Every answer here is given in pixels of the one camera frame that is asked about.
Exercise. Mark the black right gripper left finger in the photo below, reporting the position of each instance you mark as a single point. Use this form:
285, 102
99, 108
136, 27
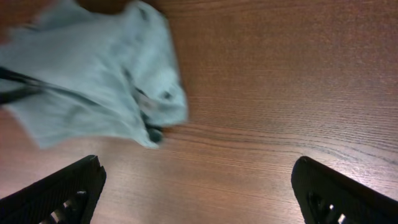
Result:
69, 195

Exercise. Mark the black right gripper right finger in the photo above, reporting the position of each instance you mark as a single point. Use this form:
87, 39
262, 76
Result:
327, 196

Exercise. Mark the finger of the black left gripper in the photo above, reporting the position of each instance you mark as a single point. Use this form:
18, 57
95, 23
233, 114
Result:
30, 86

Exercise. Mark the light blue t-shirt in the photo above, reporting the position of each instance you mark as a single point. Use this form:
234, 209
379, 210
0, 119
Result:
96, 74

